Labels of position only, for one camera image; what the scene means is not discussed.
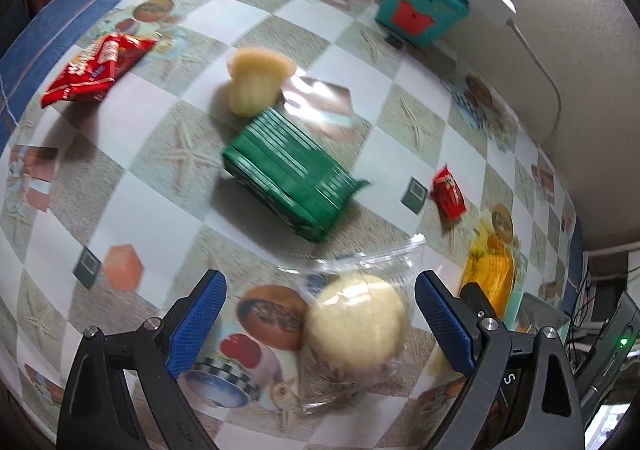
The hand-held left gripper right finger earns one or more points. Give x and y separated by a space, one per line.
445 325

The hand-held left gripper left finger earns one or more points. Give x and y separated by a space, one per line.
195 325

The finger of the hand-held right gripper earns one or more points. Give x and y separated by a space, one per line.
475 297

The round bread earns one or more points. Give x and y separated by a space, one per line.
355 325

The yellow snack packet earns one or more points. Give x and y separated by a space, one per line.
492 265

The small red candy packet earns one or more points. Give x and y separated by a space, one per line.
448 192

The green snack packet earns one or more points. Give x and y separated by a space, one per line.
290 169

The wrapped yellow muffin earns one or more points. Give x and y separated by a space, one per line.
252 79

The red snack packet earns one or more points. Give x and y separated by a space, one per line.
95 69

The teal box with red label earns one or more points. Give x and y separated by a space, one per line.
420 4

